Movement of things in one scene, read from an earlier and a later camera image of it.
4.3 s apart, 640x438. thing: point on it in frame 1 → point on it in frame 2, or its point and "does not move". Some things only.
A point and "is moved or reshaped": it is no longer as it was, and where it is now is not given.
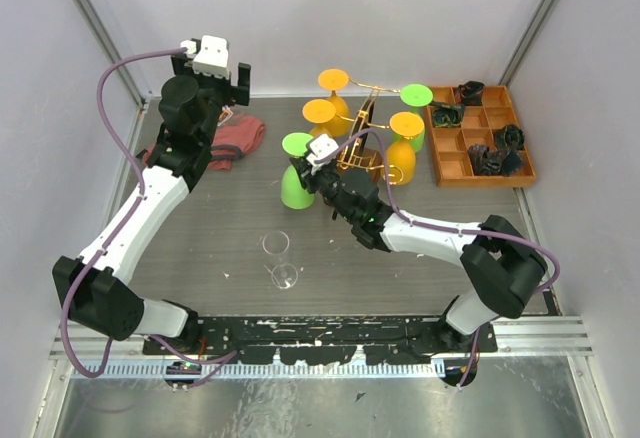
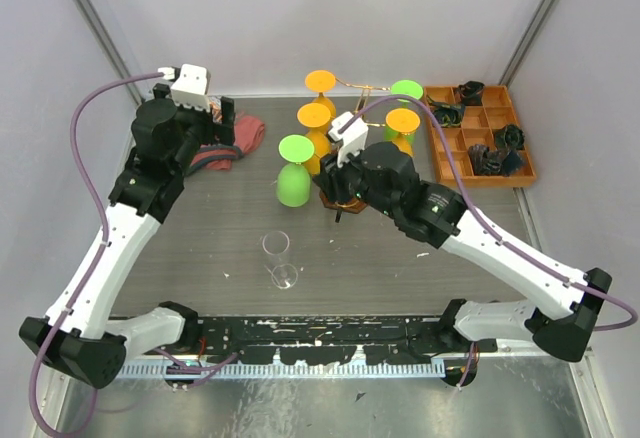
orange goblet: x=334 y=79 is moved or reshaped
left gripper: x=239 y=94 → x=217 y=133
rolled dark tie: x=511 y=163 does not move
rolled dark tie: x=486 y=162 does not move
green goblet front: x=293 y=192 does not move
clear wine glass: x=284 y=274 does not move
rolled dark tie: x=447 y=114 does not move
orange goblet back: x=401 y=156 does not move
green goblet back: x=415 y=95 is moved or reshaped
